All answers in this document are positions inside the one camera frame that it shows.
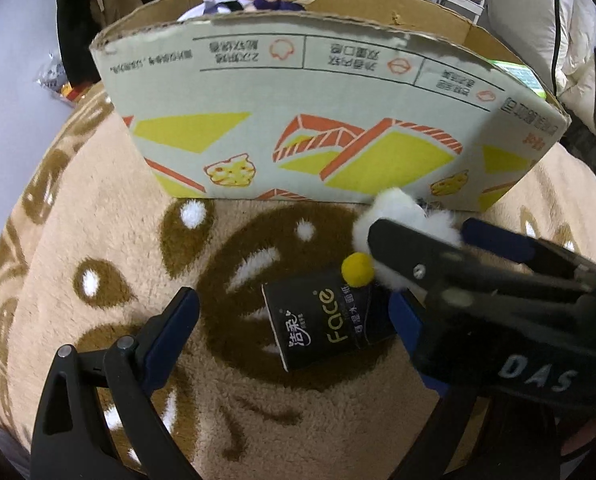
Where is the open cardboard box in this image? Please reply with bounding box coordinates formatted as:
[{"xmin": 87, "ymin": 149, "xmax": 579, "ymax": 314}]
[{"xmin": 91, "ymin": 0, "xmax": 570, "ymax": 212}]

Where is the black Face tissue pack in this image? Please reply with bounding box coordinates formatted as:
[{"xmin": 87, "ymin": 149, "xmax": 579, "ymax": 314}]
[{"xmin": 262, "ymin": 270, "xmax": 395, "ymax": 373}]

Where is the white fluffy duck plush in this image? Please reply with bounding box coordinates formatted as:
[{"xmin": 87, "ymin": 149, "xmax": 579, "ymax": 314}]
[{"xmin": 341, "ymin": 188, "xmax": 462, "ymax": 298}]

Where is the cream padded chair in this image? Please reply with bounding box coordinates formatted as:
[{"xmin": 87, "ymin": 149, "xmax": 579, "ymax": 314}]
[{"xmin": 486, "ymin": 0, "xmax": 596, "ymax": 131}]

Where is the beige patterned blanket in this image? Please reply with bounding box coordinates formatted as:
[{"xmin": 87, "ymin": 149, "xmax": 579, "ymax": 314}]
[{"xmin": 0, "ymin": 86, "xmax": 439, "ymax": 479}]

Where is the white-haired plush doll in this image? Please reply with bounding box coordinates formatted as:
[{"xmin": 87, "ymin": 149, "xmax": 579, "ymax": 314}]
[{"xmin": 177, "ymin": 0, "xmax": 317, "ymax": 22}]

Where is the green tissue pack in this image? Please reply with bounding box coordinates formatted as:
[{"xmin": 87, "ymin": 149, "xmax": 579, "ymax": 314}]
[{"xmin": 490, "ymin": 60, "xmax": 546, "ymax": 100}]

